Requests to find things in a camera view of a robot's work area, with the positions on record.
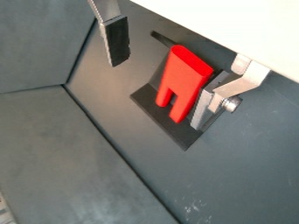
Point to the red square-circle object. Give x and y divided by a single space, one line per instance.
184 75

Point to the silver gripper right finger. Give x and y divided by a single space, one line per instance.
218 95

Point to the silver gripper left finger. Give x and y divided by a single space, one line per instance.
113 28

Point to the black curved regrasp stand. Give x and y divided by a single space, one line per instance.
180 132

